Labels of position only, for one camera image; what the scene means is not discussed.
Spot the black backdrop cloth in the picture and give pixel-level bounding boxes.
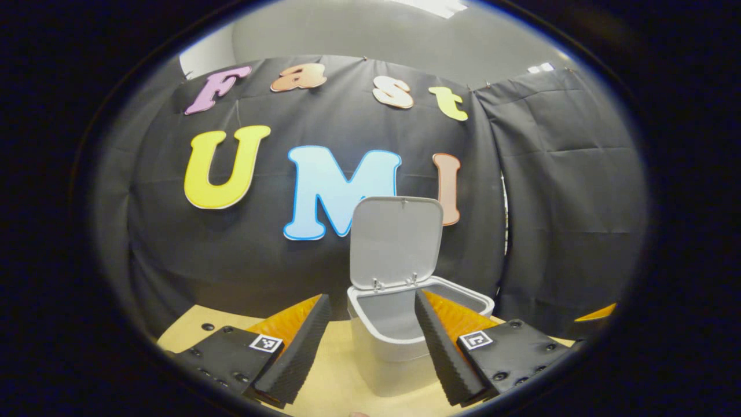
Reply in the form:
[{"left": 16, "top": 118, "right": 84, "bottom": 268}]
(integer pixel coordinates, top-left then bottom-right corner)
[{"left": 96, "top": 55, "right": 648, "bottom": 342}]

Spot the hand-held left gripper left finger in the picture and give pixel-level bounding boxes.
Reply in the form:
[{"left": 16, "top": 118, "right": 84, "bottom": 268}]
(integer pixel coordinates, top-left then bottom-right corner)
[{"left": 165, "top": 294, "right": 332, "bottom": 406}]

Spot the wooden desktop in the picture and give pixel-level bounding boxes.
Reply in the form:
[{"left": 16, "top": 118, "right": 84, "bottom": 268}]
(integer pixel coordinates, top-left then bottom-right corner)
[{"left": 156, "top": 305, "right": 577, "bottom": 417}]

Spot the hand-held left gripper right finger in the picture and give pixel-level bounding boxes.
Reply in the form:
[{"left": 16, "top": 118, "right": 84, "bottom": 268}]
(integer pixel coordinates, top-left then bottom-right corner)
[{"left": 414, "top": 288, "right": 577, "bottom": 406}]

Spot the white desktop garbage bin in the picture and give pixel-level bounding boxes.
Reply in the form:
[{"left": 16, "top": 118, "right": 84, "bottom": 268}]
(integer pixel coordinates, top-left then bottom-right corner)
[{"left": 346, "top": 196, "right": 496, "bottom": 399}]

